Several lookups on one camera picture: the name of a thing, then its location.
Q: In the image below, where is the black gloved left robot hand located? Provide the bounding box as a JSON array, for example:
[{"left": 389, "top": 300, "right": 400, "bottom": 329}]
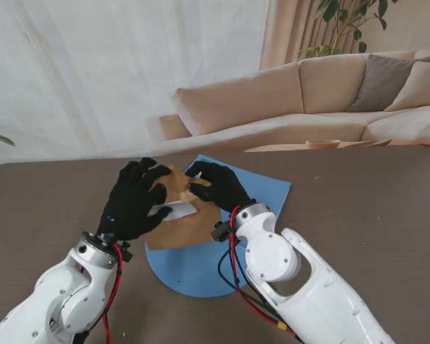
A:
[{"left": 97, "top": 156, "right": 173, "bottom": 242}]

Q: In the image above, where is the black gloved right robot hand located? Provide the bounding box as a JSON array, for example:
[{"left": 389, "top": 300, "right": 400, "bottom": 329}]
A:
[{"left": 183, "top": 160, "right": 252, "bottom": 216}]

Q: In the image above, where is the white letter paper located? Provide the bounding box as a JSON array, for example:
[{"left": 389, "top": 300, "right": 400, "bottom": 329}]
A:
[{"left": 148, "top": 200, "right": 198, "bottom": 220}]

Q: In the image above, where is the brown paper envelope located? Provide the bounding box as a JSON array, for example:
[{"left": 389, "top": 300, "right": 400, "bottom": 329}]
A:
[{"left": 145, "top": 163, "right": 225, "bottom": 251}]

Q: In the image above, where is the light wooden coffee table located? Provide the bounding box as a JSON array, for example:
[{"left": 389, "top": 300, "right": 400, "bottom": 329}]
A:
[{"left": 243, "top": 138, "right": 393, "bottom": 153}]

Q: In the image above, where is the beige sofa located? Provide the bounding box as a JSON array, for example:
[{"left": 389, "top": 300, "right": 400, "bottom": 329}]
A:
[{"left": 159, "top": 48, "right": 430, "bottom": 151}]

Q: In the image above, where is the round wooden bowl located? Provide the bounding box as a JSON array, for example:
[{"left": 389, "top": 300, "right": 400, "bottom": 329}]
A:
[{"left": 305, "top": 138, "right": 342, "bottom": 150}]

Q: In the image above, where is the white sheer curtain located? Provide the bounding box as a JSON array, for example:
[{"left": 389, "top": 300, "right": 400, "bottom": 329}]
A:
[{"left": 0, "top": 0, "right": 273, "bottom": 169}]

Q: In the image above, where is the dark green long-leaf plant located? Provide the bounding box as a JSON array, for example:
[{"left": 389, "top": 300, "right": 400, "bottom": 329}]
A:
[{"left": 0, "top": 91, "right": 17, "bottom": 147}]

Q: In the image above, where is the beige pleated curtain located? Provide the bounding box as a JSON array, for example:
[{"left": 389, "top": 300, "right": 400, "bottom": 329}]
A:
[{"left": 259, "top": 0, "right": 370, "bottom": 71}]

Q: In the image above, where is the grey sofa cushion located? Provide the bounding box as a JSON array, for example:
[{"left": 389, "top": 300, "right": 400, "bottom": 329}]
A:
[{"left": 347, "top": 53, "right": 416, "bottom": 113}]

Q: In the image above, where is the green leafy tall plant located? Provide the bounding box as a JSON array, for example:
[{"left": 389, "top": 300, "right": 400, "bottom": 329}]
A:
[{"left": 295, "top": 0, "right": 398, "bottom": 60}]

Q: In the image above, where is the beige sofa cushion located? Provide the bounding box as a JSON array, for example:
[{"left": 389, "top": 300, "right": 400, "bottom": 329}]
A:
[{"left": 385, "top": 59, "right": 430, "bottom": 112}]

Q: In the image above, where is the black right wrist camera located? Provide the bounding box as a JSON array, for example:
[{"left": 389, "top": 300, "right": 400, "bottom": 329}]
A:
[{"left": 211, "top": 221, "right": 234, "bottom": 243}]

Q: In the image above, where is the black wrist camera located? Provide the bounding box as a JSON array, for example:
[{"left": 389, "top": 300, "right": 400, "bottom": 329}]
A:
[
  {"left": 211, "top": 221, "right": 234, "bottom": 243},
  {"left": 118, "top": 242, "right": 135, "bottom": 262}
]

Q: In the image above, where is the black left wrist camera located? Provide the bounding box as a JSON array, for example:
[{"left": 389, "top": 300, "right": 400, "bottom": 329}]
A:
[{"left": 118, "top": 242, "right": 135, "bottom": 262}]

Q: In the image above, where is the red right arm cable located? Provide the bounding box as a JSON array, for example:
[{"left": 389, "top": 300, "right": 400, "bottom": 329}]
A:
[{"left": 229, "top": 211, "right": 298, "bottom": 338}]

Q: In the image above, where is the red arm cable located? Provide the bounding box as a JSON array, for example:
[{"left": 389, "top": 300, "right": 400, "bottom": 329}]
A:
[
  {"left": 229, "top": 211, "right": 298, "bottom": 338},
  {"left": 102, "top": 243, "right": 126, "bottom": 344}
]

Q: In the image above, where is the red left arm cable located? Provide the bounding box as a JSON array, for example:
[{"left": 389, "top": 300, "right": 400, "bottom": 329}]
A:
[{"left": 102, "top": 243, "right": 126, "bottom": 344}]

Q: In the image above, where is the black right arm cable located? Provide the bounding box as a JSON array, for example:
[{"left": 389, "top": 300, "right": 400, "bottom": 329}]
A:
[{"left": 216, "top": 247, "right": 273, "bottom": 312}]

